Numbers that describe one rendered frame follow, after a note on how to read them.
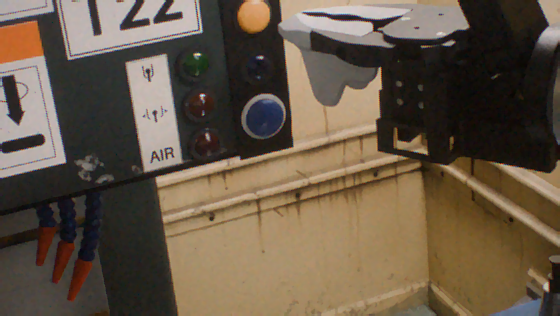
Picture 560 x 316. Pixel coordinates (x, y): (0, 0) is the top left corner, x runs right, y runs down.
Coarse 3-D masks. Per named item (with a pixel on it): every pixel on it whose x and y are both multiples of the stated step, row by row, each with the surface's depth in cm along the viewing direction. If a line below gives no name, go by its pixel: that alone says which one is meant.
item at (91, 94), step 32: (64, 64) 67; (96, 64) 68; (224, 64) 71; (64, 96) 68; (96, 96) 69; (128, 96) 69; (224, 96) 72; (64, 128) 68; (96, 128) 69; (128, 128) 70; (192, 128) 72; (224, 128) 73; (96, 160) 70; (128, 160) 71; (192, 160) 73; (0, 192) 68; (32, 192) 69; (64, 192) 70
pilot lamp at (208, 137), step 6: (198, 138) 72; (204, 138) 72; (210, 138) 72; (216, 138) 73; (198, 144) 72; (204, 144) 72; (210, 144) 72; (216, 144) 73; (198, 150) 72; (204, 150) 73; (210, 150) 73; (216, 150) 73; (204, 156) 73
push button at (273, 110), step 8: (256, 104) 73; (264, 104) 73; (272, 104) 73; (248, 112) 73; (256, 112) 73; (264, 112) 73; (272, 112) 73; (280, 112) 74; (248, 120) 73; (256, 120) 73; (264, 120) 73; (272, 120) 73; (280, 120) 74; (248, 128) 74; (256, 128) 73; (264, 128) 73; (272, 128) 74
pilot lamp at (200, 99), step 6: (198, 96) 71; (204, 96) 71; (210, 96) 71; (192, 102) 71; (198, 102) 71; (204, 102) 71; (210, 102) 71; (192, 108) 71; (198, 108) 71; (204, 108) 71; (210, 108) 72; (192, 114) 71; (198, 114) 71; (204, 114) 72
